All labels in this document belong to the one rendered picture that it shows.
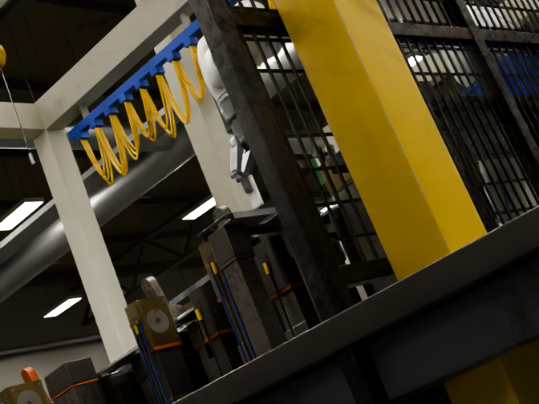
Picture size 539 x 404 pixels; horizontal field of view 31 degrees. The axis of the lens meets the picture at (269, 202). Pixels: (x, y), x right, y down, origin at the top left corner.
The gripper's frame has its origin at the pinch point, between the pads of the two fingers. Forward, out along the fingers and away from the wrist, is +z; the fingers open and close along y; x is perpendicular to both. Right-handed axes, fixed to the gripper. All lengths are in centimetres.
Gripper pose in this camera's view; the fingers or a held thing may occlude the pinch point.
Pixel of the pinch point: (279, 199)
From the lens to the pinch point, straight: 210.6
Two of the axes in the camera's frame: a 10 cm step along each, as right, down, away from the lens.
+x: -6.0, 4.5, 6.6
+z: 3.7, 8.9, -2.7
